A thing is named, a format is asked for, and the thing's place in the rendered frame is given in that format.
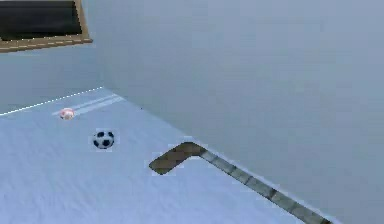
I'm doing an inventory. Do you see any pale blue bed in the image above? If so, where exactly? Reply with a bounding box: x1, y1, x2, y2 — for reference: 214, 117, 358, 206
0, 86, 334, 224

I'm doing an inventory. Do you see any wooden framed window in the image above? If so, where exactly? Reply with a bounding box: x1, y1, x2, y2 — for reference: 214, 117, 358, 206
0, 0, 94, 54

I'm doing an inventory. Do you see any black and white soccer ball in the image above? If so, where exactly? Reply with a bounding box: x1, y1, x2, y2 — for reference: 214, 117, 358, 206
92, 130, 116, 150

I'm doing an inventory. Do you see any pink and white ball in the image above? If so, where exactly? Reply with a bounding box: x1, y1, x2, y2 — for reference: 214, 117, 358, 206
59, 107, 76, 121

